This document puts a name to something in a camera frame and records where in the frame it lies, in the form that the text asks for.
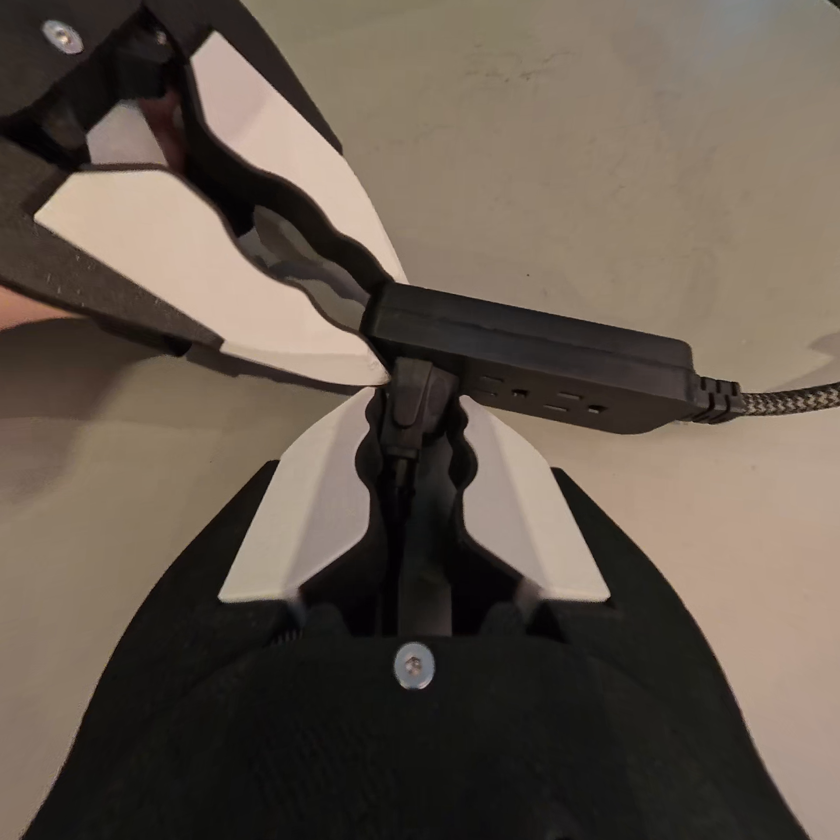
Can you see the black power strip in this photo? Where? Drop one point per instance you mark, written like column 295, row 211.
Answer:
column 525, row 334

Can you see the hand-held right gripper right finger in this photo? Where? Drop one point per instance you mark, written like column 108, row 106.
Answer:
column 525, row 518

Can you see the person's left hand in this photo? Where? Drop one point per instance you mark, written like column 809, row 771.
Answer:
column 19, row 308

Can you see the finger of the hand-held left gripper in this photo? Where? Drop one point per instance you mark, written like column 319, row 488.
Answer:
column 164, row 249
column 289, row 144

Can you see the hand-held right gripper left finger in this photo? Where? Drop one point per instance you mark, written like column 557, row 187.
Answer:
column 302, row 518

